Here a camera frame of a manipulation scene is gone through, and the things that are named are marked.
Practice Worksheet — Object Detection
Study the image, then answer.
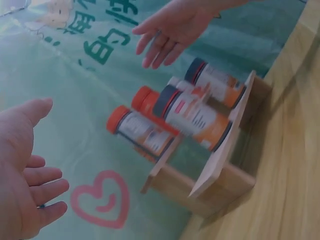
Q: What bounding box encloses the person's left hand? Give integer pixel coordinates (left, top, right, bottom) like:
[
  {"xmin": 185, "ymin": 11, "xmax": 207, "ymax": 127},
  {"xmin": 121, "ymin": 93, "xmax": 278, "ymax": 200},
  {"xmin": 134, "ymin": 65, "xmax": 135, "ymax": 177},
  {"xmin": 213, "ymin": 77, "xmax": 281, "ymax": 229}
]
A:
[{"xmin": 0, "ymin": 97, "xmax": 70, "ymax": 240}]

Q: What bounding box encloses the person's right hand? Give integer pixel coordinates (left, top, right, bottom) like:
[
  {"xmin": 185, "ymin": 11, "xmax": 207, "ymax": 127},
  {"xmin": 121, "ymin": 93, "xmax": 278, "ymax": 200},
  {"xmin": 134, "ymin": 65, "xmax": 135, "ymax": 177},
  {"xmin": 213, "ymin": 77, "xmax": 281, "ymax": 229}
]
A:
[{"xmin": 131, "ymin": 0, "xmax": 220, "ymax": 70}]

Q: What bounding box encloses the person's right forearm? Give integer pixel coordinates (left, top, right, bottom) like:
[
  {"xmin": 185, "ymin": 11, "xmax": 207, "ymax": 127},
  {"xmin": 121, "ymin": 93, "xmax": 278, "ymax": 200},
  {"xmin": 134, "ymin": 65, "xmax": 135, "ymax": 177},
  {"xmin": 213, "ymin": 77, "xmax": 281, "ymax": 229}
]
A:
[{"xmin": 212, "ymin": 0, "xmax": 265, "ymax": 13}]

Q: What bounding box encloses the small bottle, white cap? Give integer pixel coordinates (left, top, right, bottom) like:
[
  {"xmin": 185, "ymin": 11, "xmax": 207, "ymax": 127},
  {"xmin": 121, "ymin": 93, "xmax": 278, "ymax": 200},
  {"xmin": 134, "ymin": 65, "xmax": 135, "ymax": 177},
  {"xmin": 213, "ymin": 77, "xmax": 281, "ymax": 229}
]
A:
[{"xmin": 167, "ymin": 76, "xmax": 212, "ymax": 103}]

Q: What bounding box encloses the plain orange-red bottle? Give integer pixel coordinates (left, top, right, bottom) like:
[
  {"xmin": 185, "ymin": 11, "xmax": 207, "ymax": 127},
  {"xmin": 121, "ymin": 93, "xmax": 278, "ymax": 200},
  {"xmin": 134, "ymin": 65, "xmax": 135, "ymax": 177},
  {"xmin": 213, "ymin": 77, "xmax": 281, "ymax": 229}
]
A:
[{"xmin": 131, "ymin": 85, "xmax": 180, "ymax": 137}]

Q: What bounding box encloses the white-orange jar, dark lid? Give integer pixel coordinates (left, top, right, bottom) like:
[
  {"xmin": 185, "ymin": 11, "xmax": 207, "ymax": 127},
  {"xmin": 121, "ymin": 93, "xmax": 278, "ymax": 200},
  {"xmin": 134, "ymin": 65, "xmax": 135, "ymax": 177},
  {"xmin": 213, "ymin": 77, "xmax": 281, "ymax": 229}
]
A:
[
  {"xmin": 152, "ymin": 84, "xmax": 233, "ymax": 153},
  {"xmin": 184, "ymin": 57, "xmax": 247, "ymax": 110}
]

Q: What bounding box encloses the white-labelled bottle, orange lid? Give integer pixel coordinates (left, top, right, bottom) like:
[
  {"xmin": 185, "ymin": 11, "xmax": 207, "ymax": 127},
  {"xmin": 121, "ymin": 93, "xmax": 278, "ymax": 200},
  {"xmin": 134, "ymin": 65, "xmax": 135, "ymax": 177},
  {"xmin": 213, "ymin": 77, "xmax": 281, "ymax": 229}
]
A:
[{"xmin": 106, "ymin": 105, "xmax": 176, "ymax": 164}]

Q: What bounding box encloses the light wooden tiered rack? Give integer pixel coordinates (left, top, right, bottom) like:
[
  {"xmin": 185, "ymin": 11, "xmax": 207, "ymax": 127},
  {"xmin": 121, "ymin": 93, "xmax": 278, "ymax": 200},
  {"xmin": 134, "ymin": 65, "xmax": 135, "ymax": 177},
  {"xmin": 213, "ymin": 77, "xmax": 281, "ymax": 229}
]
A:
[{"xmin": 140, "ymin": 70, "xmax": 273, "ymax": 219}]

